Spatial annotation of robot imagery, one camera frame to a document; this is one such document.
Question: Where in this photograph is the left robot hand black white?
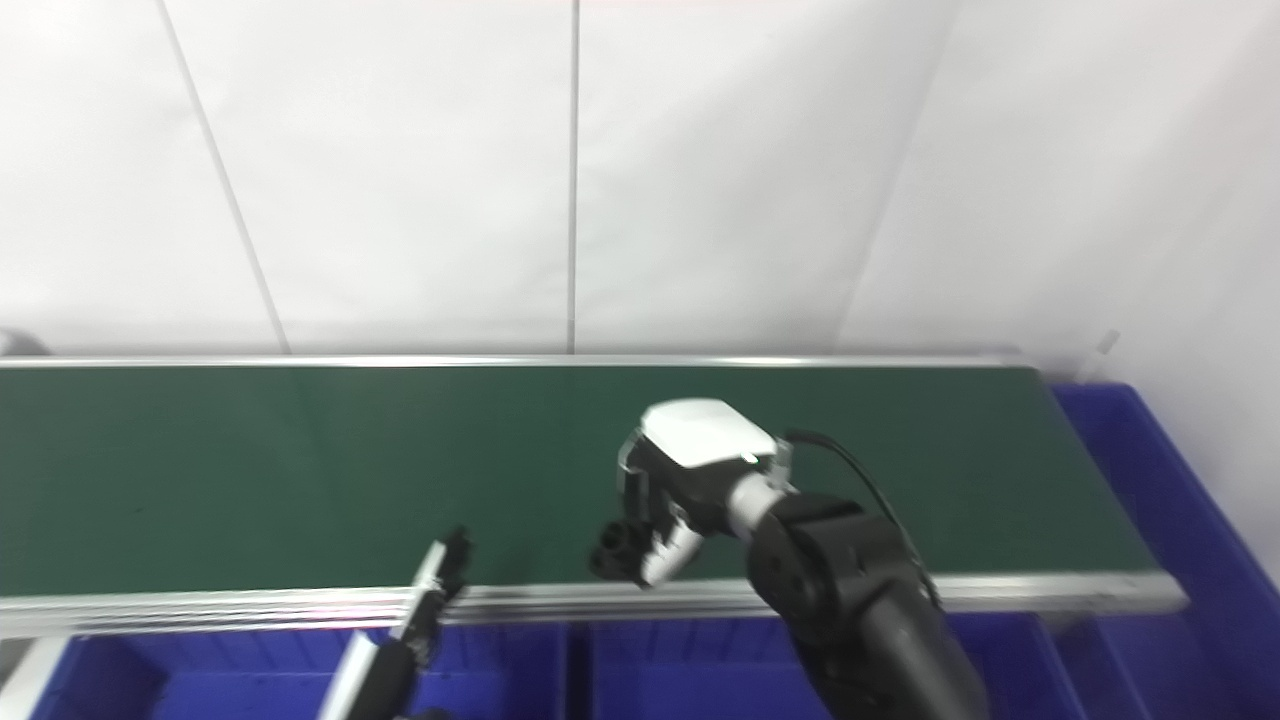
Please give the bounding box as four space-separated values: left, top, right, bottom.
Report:
318 527 473 720

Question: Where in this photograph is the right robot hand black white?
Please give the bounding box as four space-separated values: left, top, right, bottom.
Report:
615 398 796 589

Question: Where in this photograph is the green conveyor belt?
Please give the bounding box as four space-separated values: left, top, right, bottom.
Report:
0 354 1189 641
0 366 1158 599

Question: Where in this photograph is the blue plastic bin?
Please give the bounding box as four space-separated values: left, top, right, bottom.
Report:
568 612 1091 720
1040 383 1280 720
30 625 571 720

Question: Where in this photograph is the aluminium conveyor support leg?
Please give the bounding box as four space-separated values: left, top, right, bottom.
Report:
0 638 71 720

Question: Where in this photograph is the thin white rod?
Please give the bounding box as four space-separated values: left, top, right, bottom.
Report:
1075 330 1121 381

